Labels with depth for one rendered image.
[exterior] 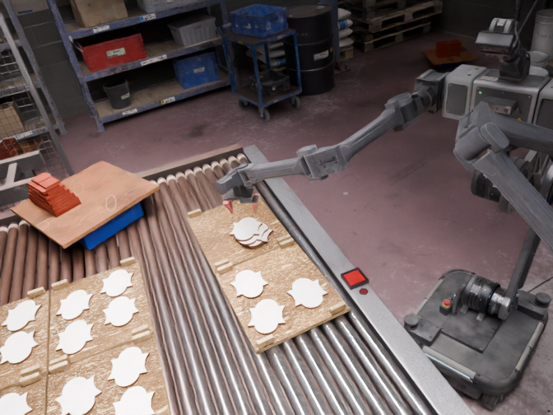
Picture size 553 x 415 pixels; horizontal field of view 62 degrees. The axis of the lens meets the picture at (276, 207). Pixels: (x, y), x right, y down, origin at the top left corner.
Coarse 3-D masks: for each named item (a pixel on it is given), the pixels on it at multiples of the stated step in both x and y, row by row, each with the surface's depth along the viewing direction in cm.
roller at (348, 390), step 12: (216, 168) 245; (228, 192) 226; (312, 336) 150; (324, 348) 145; (324, 360) 142; (336, 360) 141; (336, 372) 137; (348, 384) 134; (348, 396) 131; (360, 408) 127
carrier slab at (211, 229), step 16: (224, 208) 211; (240, 208) 209; (256, 208) 207; (192, 224) 204; (208, 224) 202; (224, 224) 201; (272, 224) 197; (208, 240) 193; (224, 240) 192; (272, 240) 188; (208, 256) 185; (224, 256) 184; (240, 256) 182; (256, 256) 182
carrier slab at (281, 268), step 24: (240, 264) 179; (264, 264) 177; (288, 264) 175; (312, 264) 174; (264, 288) 167; (288, 288) 165; (240, 312) 159; (288, 312) 156; (312, 312) 155; (264, 336) 149; (288, 336) 148
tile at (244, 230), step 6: (240, 222) 193; (246, 222) 193; (252, 222) 192; (258, 222) 192; (234, 228) 190; (240, 228) 190; (246, 228) 189; (252, 228) 189; (258, 228) 190; (234, 234) 188; (240, 234) 187; (246, 234) 186; (252, 234) 186; (258, 234) 186; (240, 240) 184; (246, 240) 184
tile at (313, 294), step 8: (296, 280) 166; (304, 280) 166; (296, 288) 163; (304, 288) 163; (312, 288) 162; (320, 288) 162; (296, 296) 160; (304, 296) 160; (312, 296) 159; (320, 296) 159; (296, 304) 157; (304, 304) 157; (312, 304) 156; (320, 304) 156
